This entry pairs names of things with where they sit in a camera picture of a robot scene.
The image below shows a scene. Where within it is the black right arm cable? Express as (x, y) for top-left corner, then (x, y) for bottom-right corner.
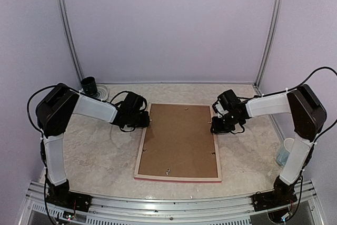
(236, 67), (337, 141)

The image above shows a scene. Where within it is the aluminium front rail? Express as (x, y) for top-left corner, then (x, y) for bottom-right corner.
(19, 180), (324, 225)

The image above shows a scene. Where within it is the aluminium corner post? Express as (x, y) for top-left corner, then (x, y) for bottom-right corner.
(254, 0), (282, 87)
(57, 0), (84, 83)

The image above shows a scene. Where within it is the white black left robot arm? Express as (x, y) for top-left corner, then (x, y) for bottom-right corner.
(35, 83), (150, 212)

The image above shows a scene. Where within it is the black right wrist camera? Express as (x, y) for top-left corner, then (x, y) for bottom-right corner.
(212, 101), (226, 118)

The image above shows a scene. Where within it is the pink wooden picture frame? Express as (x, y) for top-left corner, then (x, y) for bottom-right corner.
(133, 102), (222, 183)

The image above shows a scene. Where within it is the right aluminium corner post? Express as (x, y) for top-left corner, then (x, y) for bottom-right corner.
(254, 0), (282, 87)

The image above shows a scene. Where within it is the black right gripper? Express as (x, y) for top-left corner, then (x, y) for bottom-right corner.
(211, 112), (241, 134)

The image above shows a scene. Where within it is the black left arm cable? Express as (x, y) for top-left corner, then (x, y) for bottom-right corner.
(27, 85), (58, 136)

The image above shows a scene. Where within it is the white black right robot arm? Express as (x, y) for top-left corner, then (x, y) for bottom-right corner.
(210, 84), (327, 211)

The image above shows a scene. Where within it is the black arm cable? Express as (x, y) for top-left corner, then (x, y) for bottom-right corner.
(27, 85), (58, 136)
(236, 67), (337, 141)

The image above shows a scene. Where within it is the left aluminium corner post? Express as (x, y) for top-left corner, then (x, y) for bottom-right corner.
(57, 0), (84, 83)

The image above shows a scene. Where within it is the grey spiral ceramic plate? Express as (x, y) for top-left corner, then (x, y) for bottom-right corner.
(93, 84), (110, 101)

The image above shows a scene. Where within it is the dark green speckled cup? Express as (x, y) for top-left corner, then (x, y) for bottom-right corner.
(81, 76), (97, 96)

